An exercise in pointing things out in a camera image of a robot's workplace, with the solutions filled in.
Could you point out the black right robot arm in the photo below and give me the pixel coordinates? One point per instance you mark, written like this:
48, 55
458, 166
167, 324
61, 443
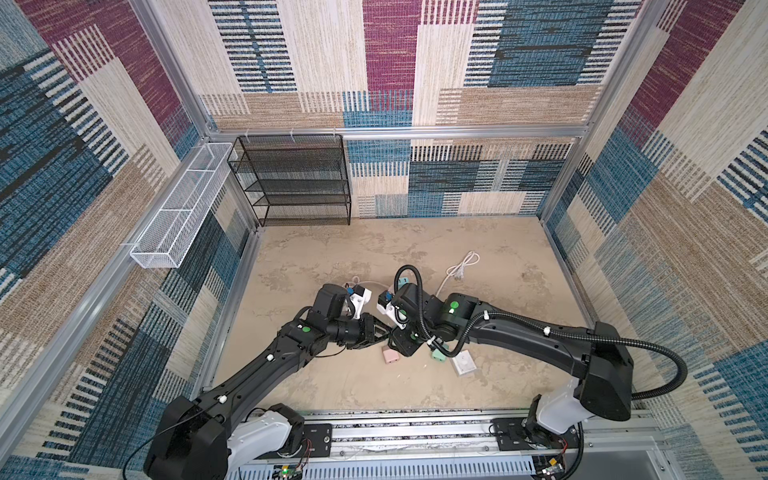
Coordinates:
600, 367

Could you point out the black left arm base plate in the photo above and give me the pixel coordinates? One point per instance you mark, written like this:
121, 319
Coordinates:
312, 440

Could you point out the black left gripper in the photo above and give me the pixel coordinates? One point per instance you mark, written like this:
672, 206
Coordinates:
367, 331

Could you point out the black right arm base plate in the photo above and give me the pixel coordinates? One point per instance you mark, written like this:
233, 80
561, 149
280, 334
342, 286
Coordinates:
518, 434

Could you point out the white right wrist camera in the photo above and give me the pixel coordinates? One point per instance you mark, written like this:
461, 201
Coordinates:
386, 308

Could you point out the pink usb charger plug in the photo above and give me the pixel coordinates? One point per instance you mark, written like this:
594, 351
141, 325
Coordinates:
390, 356

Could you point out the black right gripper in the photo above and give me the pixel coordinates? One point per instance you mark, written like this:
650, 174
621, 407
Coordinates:
402, 345

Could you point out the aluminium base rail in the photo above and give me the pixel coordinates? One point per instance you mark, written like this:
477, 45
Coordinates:
457, 445

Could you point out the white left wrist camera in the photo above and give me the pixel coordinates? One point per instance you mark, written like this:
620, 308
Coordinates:
358, 297

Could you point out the white usb charger plug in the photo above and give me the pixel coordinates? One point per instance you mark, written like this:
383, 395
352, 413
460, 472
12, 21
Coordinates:
463, 363

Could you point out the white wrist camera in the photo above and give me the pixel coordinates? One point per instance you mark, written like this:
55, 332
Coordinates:
358, 297
386, 308

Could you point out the black wire shelf rack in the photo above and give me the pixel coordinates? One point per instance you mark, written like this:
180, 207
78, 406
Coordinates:
294, 180

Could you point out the white mesh wall basket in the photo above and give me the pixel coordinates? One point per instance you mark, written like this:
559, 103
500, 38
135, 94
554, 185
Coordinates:
167, 239

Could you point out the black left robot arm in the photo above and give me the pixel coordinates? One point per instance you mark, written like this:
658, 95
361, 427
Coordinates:
212, 435

